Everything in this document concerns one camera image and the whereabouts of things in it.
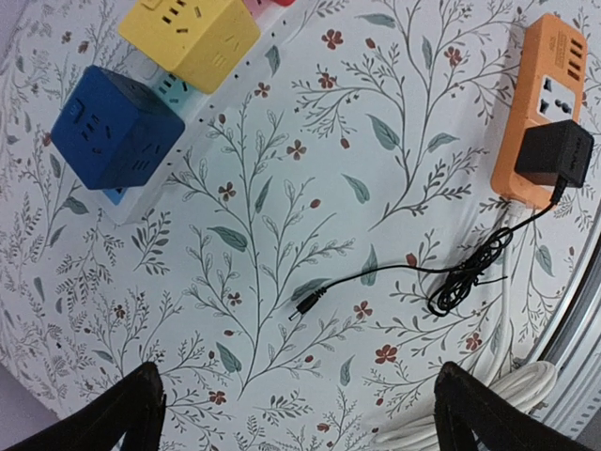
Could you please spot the floral table cloth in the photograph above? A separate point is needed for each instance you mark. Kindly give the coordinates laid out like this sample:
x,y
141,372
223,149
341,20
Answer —
x,y
279,271

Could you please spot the yellow cube socket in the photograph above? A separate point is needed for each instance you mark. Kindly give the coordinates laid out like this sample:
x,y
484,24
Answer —
x,y
199,41

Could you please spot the red cube socket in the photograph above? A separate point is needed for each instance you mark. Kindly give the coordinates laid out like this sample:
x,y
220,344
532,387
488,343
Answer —
x,y
283,3

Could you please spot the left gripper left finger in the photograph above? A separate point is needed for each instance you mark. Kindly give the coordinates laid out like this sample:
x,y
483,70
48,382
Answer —
x,y
131,413

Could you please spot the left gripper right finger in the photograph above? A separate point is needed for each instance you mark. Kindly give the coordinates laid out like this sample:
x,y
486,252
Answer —
x,y
467,412

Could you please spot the black power adapter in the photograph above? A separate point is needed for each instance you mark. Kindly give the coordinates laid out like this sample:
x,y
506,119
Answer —
x,y
555,151

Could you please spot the orange USB power strip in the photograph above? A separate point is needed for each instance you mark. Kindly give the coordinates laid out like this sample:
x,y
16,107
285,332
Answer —
x,y
549,88

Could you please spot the blue cube socket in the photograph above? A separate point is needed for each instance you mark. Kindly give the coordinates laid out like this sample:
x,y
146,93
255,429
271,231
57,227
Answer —
x,y
114,132

